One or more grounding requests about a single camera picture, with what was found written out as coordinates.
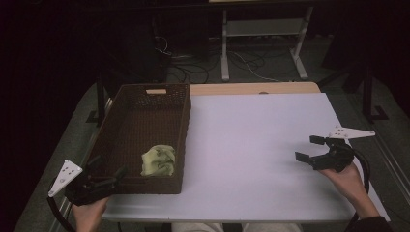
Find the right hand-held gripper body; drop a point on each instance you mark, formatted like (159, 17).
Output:
(338, 151)

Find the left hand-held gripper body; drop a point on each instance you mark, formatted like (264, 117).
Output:
(84, 190)

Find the green cloth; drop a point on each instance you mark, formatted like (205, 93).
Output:
(158, 160)

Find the brown woven basket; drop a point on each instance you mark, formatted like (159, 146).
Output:
(141, 138)

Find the person's left hand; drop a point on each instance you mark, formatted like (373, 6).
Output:
(87, 215)

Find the person's right hand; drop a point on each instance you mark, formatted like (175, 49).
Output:
(345, 183)

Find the white table mat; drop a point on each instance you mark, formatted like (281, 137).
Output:
(245, 154)

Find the black metal stand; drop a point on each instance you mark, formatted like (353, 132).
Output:
(370, 96)
(98, 100)

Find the white metal table frame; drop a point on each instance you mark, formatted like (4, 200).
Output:
(264, 42)

